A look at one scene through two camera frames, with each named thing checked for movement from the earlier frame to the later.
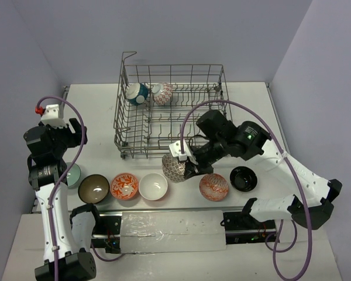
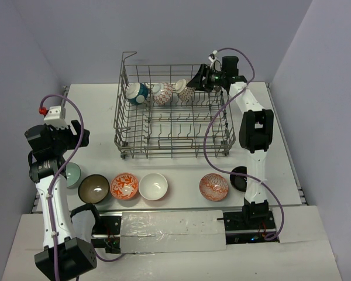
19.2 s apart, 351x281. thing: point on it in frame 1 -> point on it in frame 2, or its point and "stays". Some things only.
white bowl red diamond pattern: [162, 93] stays
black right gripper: [192, 169] -> [204, 71]
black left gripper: [74, 133] stays
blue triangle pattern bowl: [136, 93] stays
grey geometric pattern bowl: [173, 168] -> [184, 92]
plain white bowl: [152, 186] stays
